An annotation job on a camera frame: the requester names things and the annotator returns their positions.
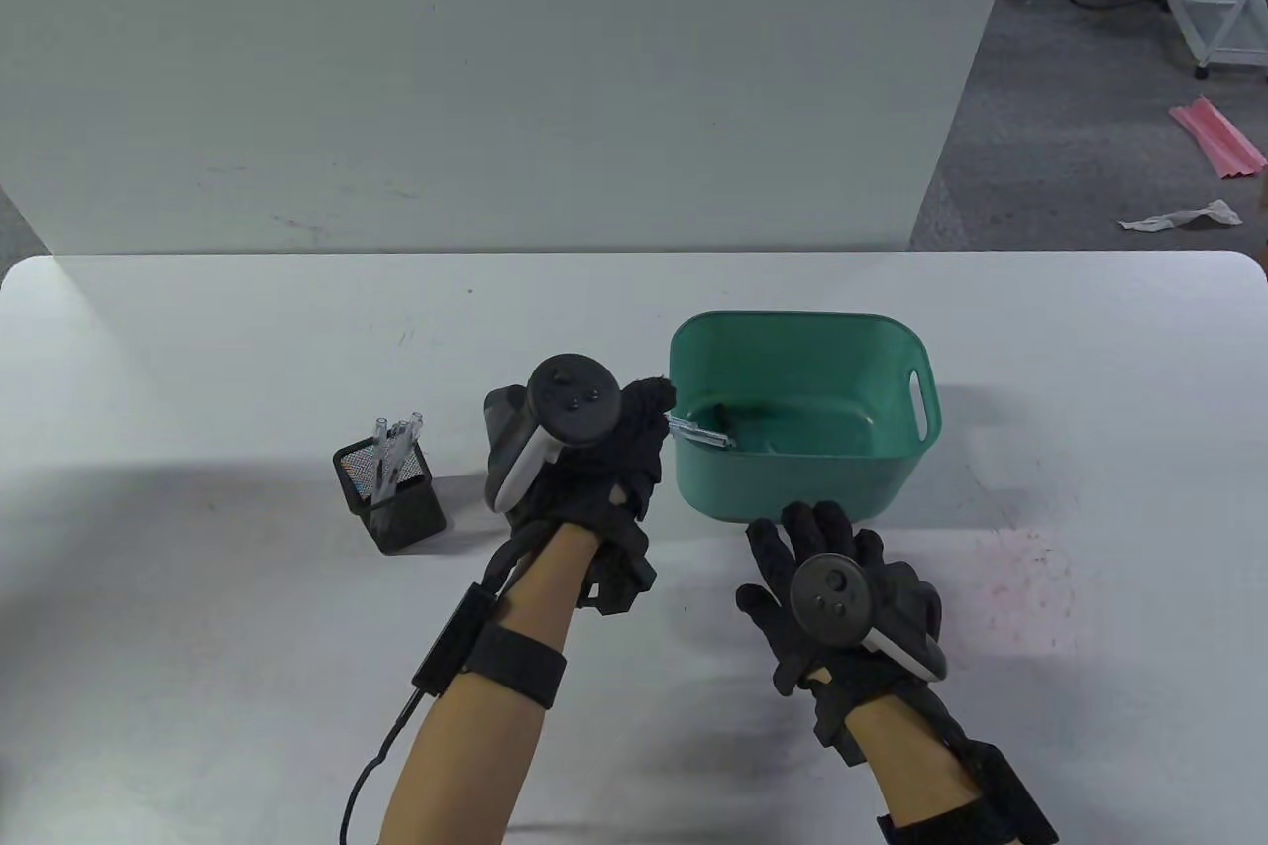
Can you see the person's left hand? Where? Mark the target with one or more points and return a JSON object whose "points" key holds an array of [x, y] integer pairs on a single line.
{"points": [[614, 478]]}

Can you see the person's right hand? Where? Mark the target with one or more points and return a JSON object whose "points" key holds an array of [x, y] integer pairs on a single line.
{"points": [[842, 528]]}

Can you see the person's right forearm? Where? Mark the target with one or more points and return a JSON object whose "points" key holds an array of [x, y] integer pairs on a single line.
{"points": [[906, 766]]}

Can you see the person's left forearm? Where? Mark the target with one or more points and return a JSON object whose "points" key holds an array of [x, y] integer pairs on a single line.
{"points": [[475, 766]]}

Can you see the black grey right hand controller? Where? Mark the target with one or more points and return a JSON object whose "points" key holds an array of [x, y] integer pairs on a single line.
{"points": [[832, 597]]}

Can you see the black grey hand controller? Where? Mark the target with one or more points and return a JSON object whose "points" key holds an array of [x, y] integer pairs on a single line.
{"points": [[575, 399], [832, 597]]}

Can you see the green plastic bin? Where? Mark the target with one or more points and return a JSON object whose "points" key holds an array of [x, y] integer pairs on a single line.
{"points": [[792, 478]]}

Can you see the black grey left hand controller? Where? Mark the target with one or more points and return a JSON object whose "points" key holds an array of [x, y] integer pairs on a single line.
{"points": [[575, 399]]}

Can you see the black mesh pen holder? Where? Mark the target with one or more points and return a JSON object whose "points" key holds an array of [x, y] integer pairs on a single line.
{"points": [[416, 513]]}

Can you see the black left armband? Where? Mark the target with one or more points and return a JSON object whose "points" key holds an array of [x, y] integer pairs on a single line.
{"points": [[515, 667]]}

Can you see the black armband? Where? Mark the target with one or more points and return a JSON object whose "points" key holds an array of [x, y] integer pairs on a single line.
{"points": [[941, 830], [515, 667]]}

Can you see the black right armband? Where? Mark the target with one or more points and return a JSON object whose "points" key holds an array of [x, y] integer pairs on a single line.
{"points": [[941, 830]]}

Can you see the white partition board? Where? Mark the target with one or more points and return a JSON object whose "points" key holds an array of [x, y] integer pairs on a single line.
{"points": [[495, 72]]}

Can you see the white crumpled paper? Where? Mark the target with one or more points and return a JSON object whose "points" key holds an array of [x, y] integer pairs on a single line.
{"points": [[1189, 216]]}

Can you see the pink folded paper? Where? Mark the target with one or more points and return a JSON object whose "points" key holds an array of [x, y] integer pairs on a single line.
{"points": [[1218, 137]]}

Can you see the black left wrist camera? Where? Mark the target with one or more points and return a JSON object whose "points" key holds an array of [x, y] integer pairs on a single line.
{"points": [[619, 582]]}

